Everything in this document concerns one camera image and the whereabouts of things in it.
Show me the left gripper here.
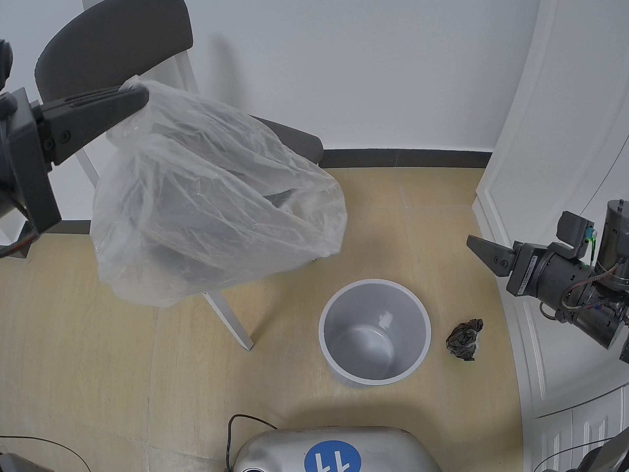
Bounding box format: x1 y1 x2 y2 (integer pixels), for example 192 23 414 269
0 86 150 235

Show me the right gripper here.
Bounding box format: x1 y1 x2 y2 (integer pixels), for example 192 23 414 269
466 234 591 310

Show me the clear plastic bag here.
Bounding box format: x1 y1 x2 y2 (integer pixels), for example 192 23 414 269
89 79 349 309

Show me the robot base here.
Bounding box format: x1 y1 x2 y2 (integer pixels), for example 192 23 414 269
235 427 443 472

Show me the white trash bin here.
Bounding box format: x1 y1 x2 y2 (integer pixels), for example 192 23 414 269
318 278 432 388

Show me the crumpled black plastic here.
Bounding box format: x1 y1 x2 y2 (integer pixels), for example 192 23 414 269
445 318 485 363

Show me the dark grey white-legged chair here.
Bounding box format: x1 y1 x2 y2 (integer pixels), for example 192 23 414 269
34 0 325 351

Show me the white wardrobe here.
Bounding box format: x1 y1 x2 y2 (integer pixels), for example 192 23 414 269
472 0 629 472

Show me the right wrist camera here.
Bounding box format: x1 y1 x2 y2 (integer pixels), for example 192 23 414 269
555 210 598 260

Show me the black cable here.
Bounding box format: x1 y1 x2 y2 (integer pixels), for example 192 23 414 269
224 413 279 469

